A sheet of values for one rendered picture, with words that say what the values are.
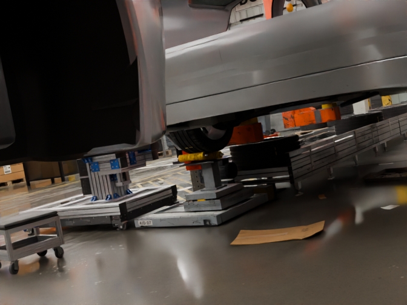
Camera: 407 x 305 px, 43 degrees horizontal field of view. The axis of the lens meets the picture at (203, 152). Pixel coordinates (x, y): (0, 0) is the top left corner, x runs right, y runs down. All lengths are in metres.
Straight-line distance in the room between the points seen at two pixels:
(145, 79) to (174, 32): 2.99
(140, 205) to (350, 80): 2.51
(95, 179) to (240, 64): 2.48
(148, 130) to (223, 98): 1.99
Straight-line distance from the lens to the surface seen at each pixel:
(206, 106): 2.93
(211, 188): 4.14
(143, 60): 0.89
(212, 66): 2.81
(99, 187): 4.85
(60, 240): 3.80
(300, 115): 6.39
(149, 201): 4.65
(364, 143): 6.24
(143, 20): 0.93
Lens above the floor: 0.76
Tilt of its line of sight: 3 degrees down
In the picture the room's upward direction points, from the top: 10 degrees counter-clockwise
